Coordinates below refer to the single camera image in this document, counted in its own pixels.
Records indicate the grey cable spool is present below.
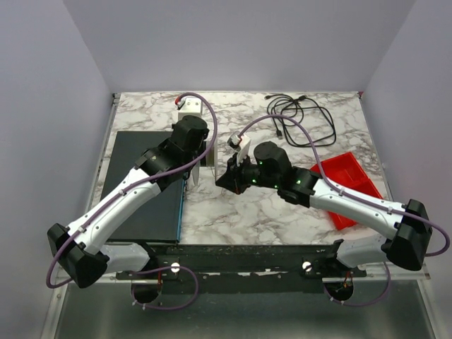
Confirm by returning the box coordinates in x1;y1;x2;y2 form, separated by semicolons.
191;140;218;186

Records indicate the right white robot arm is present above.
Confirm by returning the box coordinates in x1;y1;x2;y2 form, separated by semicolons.
215;142;432;271

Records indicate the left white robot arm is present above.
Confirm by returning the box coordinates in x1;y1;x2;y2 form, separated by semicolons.
47;115;209;288

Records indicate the red plastic tray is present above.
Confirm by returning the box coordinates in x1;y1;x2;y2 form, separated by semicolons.
309;151;386;232

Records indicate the black flat box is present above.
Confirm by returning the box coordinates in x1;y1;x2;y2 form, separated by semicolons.
101;131;185;244

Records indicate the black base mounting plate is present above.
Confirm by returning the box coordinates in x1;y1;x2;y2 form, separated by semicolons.
116;244;366;294

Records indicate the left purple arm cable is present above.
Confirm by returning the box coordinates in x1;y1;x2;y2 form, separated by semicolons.
44;91;218;311

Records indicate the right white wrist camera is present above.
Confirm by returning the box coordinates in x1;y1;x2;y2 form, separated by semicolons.
227;131;251;166

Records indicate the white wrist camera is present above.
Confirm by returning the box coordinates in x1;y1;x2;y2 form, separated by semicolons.
176;97;203;121
227;131;251;166

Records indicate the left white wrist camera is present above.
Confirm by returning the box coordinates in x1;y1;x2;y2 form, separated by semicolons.
176;97;203;121

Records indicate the black usb cable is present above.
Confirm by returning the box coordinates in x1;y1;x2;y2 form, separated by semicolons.
264;93;337;148

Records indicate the aluminium rail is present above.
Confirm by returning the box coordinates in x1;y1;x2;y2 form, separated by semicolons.
358;263;431;280

